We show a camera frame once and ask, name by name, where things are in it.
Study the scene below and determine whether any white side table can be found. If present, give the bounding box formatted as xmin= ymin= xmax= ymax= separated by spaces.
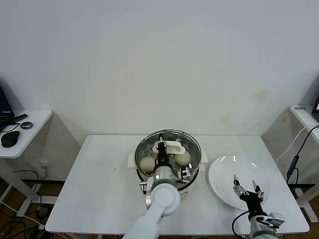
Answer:
xmin=0 ymin=109 xmax=53 ymax=217

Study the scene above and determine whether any glass pot lid cream handle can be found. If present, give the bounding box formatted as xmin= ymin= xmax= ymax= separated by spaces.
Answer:
xmin=136 ymin=128 xmax=202 ymax=190

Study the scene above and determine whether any black cable with adapter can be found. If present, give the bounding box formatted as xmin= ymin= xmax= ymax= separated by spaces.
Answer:
xmin=286 ymin=125 xmax=319 ymax=184

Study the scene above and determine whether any white floor cable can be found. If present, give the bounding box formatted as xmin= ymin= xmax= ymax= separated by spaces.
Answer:
xmin=0 ymin=200 xmax=45 ymax=229

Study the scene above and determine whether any black bar remote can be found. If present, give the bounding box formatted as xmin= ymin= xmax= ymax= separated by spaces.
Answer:
xmin=10 ymin=113 xmax=28 ymax=123

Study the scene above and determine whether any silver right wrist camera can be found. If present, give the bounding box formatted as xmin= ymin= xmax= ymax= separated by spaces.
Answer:
xmin=267 ymin=212 xmax=285 ymax=226

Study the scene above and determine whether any steel steamer basket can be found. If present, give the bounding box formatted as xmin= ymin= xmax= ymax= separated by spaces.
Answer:
xmin=134 ymin=129 xmax=202 ymax=191

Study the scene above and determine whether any white hanging cable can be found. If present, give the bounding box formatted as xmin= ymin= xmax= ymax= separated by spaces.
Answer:
xmin=275 ymin=124 xmax=319 ymax=164

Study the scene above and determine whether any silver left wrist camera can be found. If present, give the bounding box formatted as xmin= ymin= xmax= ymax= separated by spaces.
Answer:
xmin=177 ymin=167 xmax=192 ymax=184

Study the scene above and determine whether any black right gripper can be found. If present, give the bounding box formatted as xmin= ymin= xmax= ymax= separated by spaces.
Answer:
xmin=233 ymin=174 xmax=265 ymax=215

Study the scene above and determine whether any black floor cable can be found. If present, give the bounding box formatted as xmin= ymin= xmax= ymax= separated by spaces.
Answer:
xmin=11 ymin=170 xmax=42 ymax=197

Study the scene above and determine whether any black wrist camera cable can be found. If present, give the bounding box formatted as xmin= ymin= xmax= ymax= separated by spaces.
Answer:
xmin=231 ymin=210 xmax=250 ymax=237

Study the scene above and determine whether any steel steamer pot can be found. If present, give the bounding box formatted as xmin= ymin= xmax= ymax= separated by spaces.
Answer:
xmin=127 ymin=149 xmax=209 ymax=200

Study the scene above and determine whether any dark monitor on desk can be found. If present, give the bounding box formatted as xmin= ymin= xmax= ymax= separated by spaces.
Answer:
xmin=311 ymin=96 xmax=319 ymax=123

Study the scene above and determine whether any white steamed baozi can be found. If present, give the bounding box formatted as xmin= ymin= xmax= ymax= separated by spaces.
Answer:
xmin=175 ymin=151 xmax=192 ymax=166
xmin=139 ymin=157 xmax=155 ymax=174

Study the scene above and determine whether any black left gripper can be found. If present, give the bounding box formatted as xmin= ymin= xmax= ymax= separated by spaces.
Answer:
xmin=155 ymin=133 xmax=171 ymax=168

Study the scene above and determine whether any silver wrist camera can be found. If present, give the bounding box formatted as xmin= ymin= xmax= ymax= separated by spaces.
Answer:
xmin=177 ymin=167 xmax=192 ymax=184
xmin=267 ymin=212 xmax=285 ymax=226

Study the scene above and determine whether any white round plate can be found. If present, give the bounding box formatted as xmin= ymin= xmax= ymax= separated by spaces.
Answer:
xmin=208 ymin=155 xmax=271 ymax=211

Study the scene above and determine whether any white desk with label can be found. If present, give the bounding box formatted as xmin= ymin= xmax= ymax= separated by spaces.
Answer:
xmin=289 ymin=104 xmax=319 ymax=222

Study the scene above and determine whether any black computer mouse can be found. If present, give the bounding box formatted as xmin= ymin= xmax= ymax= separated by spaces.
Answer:
xmin=0 ymin=130 xmax=20 ymax=148

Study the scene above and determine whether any black laptop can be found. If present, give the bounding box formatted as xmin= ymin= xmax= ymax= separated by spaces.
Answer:
xmin=0 ymin=84 xmax=15 ymax=132

